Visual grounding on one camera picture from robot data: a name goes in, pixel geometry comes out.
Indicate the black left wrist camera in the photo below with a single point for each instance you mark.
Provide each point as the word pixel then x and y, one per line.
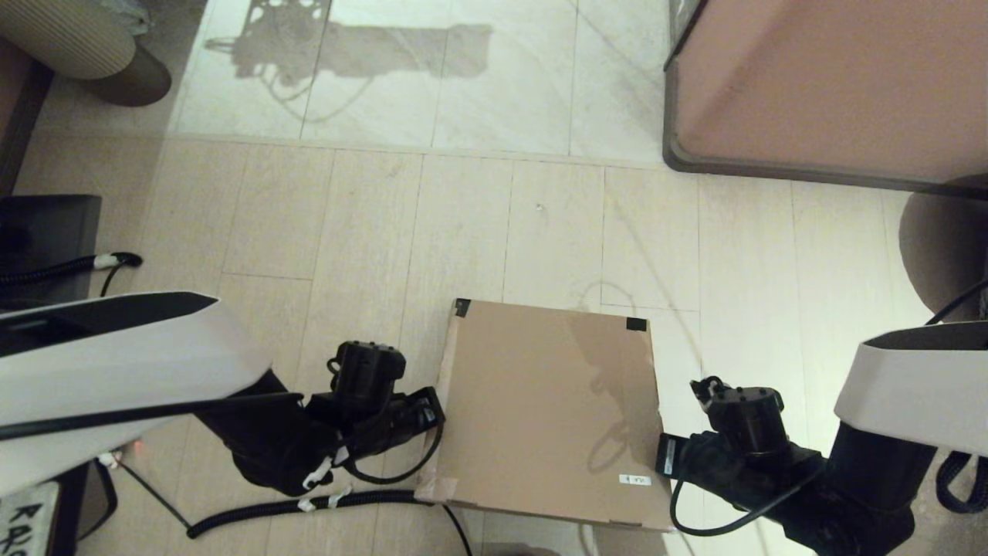
pixel 367 378

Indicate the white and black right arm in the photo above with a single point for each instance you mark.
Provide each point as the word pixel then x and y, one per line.
pixel 918 378

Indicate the pink cabinet with grey base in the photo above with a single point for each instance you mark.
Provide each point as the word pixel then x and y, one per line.
pixel 834 77

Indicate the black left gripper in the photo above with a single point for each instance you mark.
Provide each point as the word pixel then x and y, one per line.
pixel 386 436

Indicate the grey crumpled cloth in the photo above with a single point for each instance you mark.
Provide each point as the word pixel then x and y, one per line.
pixel 127 14

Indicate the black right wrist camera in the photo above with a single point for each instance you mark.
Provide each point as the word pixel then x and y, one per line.
pixel 745 417

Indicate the black corrugated conduit taped midway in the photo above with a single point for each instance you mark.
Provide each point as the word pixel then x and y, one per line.
pixel 309 506

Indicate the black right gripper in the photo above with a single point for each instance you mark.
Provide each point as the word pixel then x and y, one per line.
pixel 741 479

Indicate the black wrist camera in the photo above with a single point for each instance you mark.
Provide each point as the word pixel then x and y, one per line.
pixel 367 378
pixel 745 417

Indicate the dark brown wooden furniture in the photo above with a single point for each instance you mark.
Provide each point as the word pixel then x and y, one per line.
pixel 19 116

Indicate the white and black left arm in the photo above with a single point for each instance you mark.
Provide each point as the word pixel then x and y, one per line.
pixel 116 363

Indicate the brown cardboard shoe box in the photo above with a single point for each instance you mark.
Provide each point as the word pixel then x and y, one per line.
pixel 548 401

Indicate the beige ribbed round pouf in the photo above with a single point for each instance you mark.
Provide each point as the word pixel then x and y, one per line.
pixel 69 38

